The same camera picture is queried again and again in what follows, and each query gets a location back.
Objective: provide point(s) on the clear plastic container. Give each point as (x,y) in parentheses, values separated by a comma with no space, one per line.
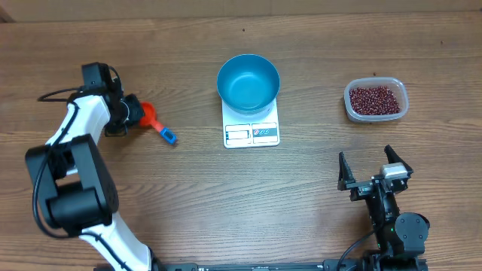
(395,85)

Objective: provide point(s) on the teal metal bowl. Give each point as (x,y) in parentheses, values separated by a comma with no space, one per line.
(248,83)

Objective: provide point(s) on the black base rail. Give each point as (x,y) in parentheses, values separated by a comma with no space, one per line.
(326,265)

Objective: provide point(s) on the white digital kitchen scale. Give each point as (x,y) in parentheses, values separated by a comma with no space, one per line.
(250,130)

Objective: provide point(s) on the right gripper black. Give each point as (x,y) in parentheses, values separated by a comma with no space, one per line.
(366,187)

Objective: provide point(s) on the orange measuring scoop blue handle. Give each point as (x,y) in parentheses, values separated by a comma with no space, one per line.
(150,120)

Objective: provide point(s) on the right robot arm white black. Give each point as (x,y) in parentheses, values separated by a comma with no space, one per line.
(400,236)

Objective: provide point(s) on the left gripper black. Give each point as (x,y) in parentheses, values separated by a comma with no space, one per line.
(118,125)

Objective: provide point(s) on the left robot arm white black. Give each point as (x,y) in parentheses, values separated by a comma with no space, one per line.
(74,196)

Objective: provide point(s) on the red beans in container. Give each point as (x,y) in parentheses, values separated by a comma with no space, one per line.
(373,101)

